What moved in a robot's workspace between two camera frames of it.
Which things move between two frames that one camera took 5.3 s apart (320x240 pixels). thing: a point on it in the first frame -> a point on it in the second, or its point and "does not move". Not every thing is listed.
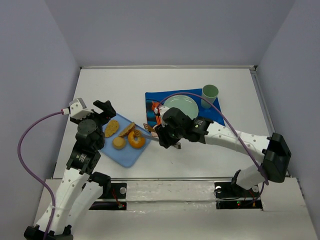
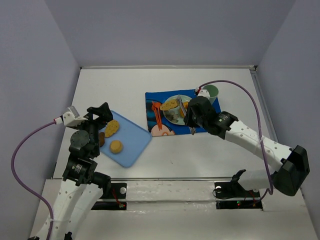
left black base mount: [116, 191] does not move
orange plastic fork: [155, 104] does not move
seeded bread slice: [130, 128] -> [169, 105]
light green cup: [210, 92] does not move
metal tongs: [150, 137] -> [193, 130]
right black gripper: [162, 136] -> [194, 116]
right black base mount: [231, 195] does not move
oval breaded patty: [112, 127] does not move
